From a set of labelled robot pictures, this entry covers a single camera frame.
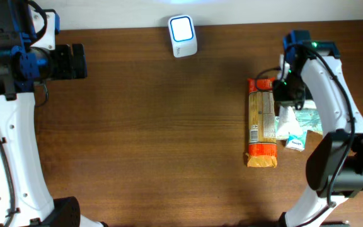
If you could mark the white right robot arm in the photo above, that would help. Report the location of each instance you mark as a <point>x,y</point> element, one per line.
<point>334,170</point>

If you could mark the orange spaghetti packet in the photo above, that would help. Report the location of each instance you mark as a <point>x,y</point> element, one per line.
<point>262,143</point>

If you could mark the white barcode scanner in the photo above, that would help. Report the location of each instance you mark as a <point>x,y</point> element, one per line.
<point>182,35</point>

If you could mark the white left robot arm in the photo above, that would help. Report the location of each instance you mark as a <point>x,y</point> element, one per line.
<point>30,57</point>

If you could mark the white bamboo print tube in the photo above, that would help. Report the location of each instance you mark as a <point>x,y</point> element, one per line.
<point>287,124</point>

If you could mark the teal wet wipes pack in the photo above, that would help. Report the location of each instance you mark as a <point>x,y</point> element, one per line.
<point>309,120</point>

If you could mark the teal Kleenex tissue pack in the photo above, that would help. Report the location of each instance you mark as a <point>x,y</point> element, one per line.
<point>296,142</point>

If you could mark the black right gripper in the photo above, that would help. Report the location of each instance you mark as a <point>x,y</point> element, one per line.
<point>282,100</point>

